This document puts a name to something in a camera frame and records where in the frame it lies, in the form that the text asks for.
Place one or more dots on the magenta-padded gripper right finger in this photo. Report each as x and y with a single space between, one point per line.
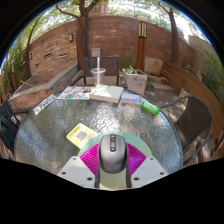
148 170

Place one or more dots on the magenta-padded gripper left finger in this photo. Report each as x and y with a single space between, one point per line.
75 170

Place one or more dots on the dark grey computer mouse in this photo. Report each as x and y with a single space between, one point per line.
113 153

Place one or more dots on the green and pink mouse pad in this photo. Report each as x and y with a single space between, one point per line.
136 138

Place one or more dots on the yellow card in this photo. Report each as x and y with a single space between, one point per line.
78 135

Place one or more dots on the green tube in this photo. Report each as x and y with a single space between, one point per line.
150 108

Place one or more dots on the dark wicker chair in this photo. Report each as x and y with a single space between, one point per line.
195 121

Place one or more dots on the white paper strip sign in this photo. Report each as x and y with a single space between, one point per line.
45 104

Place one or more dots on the thin blue booklet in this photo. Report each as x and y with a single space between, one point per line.
130 97

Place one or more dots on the colourful brochure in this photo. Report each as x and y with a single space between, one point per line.
75 93

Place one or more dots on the thick white book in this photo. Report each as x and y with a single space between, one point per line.
106 94

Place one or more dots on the concrete planter with plant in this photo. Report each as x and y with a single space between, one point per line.
136 81

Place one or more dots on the clear plastic cup with straw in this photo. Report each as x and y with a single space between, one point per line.
98 76

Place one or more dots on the curved wooden bench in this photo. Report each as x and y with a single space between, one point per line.
186 81

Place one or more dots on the beige stone slab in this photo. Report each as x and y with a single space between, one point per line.
154 66

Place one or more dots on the dark wooden chair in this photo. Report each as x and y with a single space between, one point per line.
111 65

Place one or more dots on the white utility box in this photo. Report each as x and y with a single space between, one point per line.
95 52

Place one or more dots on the forked tree trunk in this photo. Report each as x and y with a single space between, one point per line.
81 43

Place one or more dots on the slim tree trunk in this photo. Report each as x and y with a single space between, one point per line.
174 40

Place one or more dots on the wall lamp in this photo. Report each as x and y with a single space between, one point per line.
30 55
70 37

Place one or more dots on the wooden garden lamp post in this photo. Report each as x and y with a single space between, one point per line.
141 43

